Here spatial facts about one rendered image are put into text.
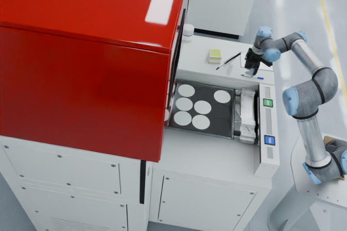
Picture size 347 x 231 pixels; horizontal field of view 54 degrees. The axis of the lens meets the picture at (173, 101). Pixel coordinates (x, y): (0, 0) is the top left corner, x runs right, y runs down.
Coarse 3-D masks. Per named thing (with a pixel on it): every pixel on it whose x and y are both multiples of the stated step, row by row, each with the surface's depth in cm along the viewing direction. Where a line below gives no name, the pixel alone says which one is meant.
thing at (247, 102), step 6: (240, 96) 210; (246, 96) 208; (252, 96) 208; (240, 102) 206; (246, 102) 205; (252, 102) 205; (240, 108) 202; (246, 108) 201; (252, 108) 202; (240, 114) 199; (246, 114) 198; (252, 114) 199; (240, 120) 196; (252, 120) 196; (240, 126) 192; (240, 138) 187
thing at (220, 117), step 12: (180, 84) 207; (192, 84) 208; (180, 96) 200; (192, 96) 201; (204, 96) 202; (192, 108) 195; (216, 108) 197; (228, 108) 198; (216, 120) 191; (228, 120) 192; (204, 132) 186; (216, 132) 186; (228, 132) 187
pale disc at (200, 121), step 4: (196, 116) 192; (200, 116) 192; (204, 116) 192; (192, 120) 190; (196, 120) 190; (200, 120) 190; (204, 120) 191; (208, 120) 191; (196, 124) 188; (200, 124) 188; (204, 124) 189; (208, 124) 189; (200, 128) 187; (204, 128) 187
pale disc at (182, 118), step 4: (180, 112) 192; (184, 112) 193; (176, 116) 191; (180, 116) 191; (184, 116) 191; (188, 116) 191; (176, 120) 189; (180, 120) 189; (184, 120) 189; (188, 120) 189; (180, 124) 187; (184, 124) 187
